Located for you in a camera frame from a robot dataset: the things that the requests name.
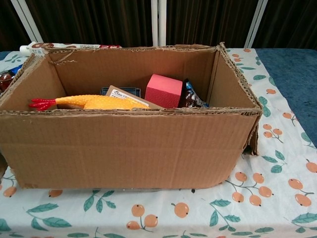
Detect brown cardboard box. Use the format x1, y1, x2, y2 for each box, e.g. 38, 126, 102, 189
0, 42, 263, 190

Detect pink cube box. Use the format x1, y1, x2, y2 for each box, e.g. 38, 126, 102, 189
145, 73, 184, 109

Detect dark rectangular plastic tray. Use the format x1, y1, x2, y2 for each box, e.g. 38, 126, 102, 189
100, 86, 142, 98

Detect long white cookie box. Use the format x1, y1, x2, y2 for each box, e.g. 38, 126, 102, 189
19, 41, 122, 54

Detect small labelled brown carton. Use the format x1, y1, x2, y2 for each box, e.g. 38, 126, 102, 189
105, 85, 163, 110

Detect dark snack packet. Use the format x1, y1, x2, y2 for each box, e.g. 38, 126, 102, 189
177, 78, 210, 109

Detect yellow rubber chicken toy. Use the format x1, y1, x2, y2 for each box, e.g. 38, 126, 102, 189
28, 95, 151, 111

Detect floral tablecloth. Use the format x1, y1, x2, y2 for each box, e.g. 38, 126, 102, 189
0, 48, 317, 238

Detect Pepsi cola bottle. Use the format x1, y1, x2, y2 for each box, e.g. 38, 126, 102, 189
0, 63, 23, 93

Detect white partition post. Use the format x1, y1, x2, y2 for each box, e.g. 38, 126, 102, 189
244, 0, 268, 49
11, 0, 44, 43
151, 0, 167, 47

